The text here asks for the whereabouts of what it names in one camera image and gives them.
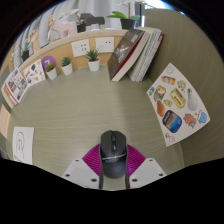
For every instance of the white book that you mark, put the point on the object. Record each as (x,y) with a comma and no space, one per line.
(6,96)

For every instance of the wooden hand model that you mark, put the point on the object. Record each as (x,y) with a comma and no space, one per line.
(34,36)

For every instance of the black computer mouse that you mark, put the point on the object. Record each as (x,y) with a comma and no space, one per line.
(113,153)

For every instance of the dark cover book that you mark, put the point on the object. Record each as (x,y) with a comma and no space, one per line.
(125,55)

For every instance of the white sheet of colourful stickers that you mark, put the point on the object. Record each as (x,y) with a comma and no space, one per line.
(178,103)

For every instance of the magazine with red spine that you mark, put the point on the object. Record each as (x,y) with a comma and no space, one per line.
(16,86)

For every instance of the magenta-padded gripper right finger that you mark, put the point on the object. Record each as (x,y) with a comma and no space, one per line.
(146,172)

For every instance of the green desk divider panel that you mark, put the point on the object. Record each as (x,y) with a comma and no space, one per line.
(190,43)

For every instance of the wooden artist mannequin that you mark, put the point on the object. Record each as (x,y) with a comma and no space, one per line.
(51,26)

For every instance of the round purple number sign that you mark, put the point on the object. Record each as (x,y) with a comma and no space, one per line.
(48,61)

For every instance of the white wall socket plate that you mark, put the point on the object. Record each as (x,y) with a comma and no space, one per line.
(80,48)
(104,44)

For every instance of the wooden back shelf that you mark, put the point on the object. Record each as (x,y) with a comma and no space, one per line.
(60,43)

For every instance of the black wooden horse figure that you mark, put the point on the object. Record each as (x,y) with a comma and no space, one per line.
(93,20)

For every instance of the white card with small illustrations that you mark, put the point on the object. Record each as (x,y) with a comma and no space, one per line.
(33,72)

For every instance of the pink wooden horse figure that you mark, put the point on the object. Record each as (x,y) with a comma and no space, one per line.
(66,28)

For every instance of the white orchid in black pot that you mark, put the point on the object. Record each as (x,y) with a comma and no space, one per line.
(81,27)
(25,55)
(128,23)

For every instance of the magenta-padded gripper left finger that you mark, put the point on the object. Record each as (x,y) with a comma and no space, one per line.
(80,173)

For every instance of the white mouse pad with drawing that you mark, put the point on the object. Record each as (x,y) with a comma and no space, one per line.
(23,145)

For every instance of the stack of white books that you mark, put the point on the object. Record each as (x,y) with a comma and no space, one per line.
(148,53)

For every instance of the grey pleated curtain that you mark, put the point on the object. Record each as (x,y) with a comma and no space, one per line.
(100,6)

